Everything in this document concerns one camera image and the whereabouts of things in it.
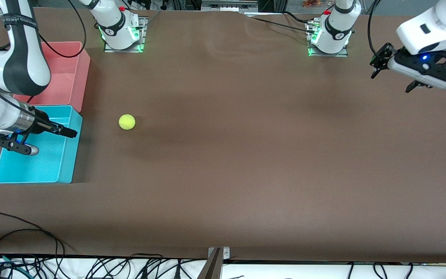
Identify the yellow-green tennis ball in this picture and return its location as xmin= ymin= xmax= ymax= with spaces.
xmin=118 ymin=114 xmax=136 ymax=131

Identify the blue plastic bin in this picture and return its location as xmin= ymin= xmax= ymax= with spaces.
xmin=0 ymin=105 xmax=83 ymax=184

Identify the pink plastic bin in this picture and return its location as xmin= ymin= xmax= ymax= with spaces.
xmin=13 ymin=41 xmax=91 ymax=113

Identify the brown table cover sheet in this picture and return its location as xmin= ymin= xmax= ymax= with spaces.
xmin=0 ymin=7 xmax=446 ymax=264

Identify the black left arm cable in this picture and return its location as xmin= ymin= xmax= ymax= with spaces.
xmin=367 ymin=0 xmax=383 ymax=59

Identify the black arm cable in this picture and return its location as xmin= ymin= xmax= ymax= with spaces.
xmin=367 ymin=0 xmax=383 ymax=59
xmin=37 ymin=0 xmax=87 ymax=59

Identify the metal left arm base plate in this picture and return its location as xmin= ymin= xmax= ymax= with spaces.
xmin=307 ymin=21 xmax=350 ymax=58

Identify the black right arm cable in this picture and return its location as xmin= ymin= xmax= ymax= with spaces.
xmin=37 ymin=0 xmax=87 ymax=59

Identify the short black base cable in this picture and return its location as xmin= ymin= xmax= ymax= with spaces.
xmin=283 ymin=11 xmax=312 ymax=26

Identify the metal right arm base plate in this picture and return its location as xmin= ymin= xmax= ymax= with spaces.
xmin=103 ymin=15 xmax=147 ymax=53

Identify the black cable on table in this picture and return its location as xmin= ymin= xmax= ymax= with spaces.
xmin=0 ymin=211 xmax=75 ymax=257

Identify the long black base cable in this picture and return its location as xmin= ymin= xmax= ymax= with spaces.
xmin=244 ymin=15 xmax=316 ymax=33

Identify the teal cable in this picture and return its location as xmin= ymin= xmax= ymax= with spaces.
xmin=0 ymin=252 xmax=28 ymax=279

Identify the thin grey base cable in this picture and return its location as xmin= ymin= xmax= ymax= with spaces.
xmin=142 ymin=10 xmax=162 ymax=31

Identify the aluminium frame profile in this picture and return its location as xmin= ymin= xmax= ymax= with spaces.
xmin=201 ymin=0 xmax=259 ymax=12

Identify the dark grey mount bar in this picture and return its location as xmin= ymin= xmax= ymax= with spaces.
xmin=197 ymin=248 xmax=224 ymax=279

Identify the small metal bracket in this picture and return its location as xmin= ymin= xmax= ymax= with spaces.
xmin=208 ymin=246 xmax=231 ymax=261

